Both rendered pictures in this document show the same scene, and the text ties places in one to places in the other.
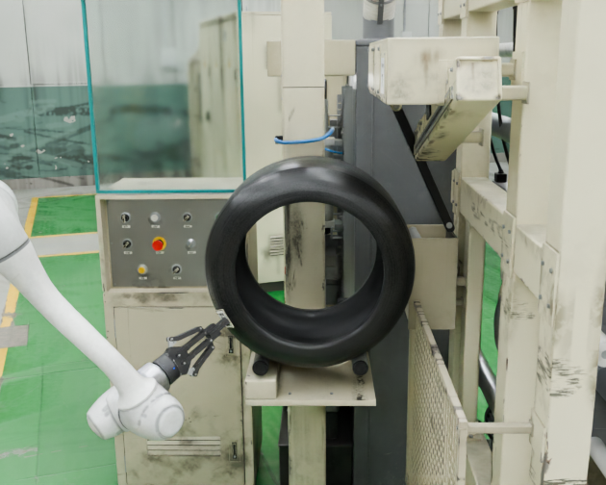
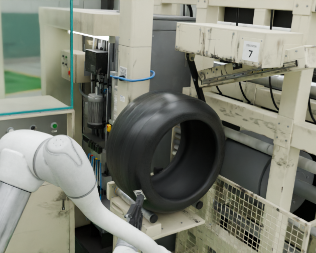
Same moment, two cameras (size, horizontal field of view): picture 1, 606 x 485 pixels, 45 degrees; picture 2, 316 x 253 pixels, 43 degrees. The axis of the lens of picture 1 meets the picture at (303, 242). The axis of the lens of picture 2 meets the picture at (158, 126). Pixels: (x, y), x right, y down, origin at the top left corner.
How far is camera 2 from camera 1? 129 cm
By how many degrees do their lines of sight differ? 36
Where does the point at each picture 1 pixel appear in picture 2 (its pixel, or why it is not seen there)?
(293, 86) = (136, 46)
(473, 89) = (309, 62)
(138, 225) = not seen: outside the picture
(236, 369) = (66, 218)
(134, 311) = not seen: outside the picture
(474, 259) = not seen: hidden behind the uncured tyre
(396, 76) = (267, 53)
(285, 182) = (178, 109)
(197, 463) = not seen: outside the picture
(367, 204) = (214, 117)
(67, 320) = (119, 224)
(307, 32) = (145, 14)
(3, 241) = (91, 179)
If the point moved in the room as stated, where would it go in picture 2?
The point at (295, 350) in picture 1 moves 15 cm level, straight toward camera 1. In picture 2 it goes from (176, 204) to (197, 218)
